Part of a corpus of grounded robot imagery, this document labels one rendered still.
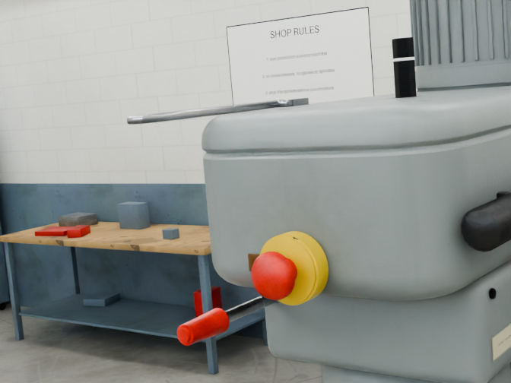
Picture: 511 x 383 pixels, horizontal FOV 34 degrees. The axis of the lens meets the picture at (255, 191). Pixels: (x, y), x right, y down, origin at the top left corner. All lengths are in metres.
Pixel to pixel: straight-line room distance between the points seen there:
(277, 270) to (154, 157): 6.25
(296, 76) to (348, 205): 5.32
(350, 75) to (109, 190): 2.54
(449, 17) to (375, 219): 0.42
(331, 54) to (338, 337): 5.06
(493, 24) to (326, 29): 4.85
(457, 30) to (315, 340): 0.41
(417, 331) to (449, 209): 0.15
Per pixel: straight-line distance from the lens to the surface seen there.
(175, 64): 6.68
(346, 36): 5.78
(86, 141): 7.47
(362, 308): 0.81
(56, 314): 7.05
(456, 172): 0.69
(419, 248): 0.68
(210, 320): 0.78
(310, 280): 0.69
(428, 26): 1.07
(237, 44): 6.29
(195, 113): 0.78
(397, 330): 0.80
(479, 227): 0.67
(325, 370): 0.92
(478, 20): 1.03
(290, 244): 0.70
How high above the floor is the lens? 1.91
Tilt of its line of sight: 7 degrees down
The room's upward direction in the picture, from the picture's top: 5 degrees counter-clockwise
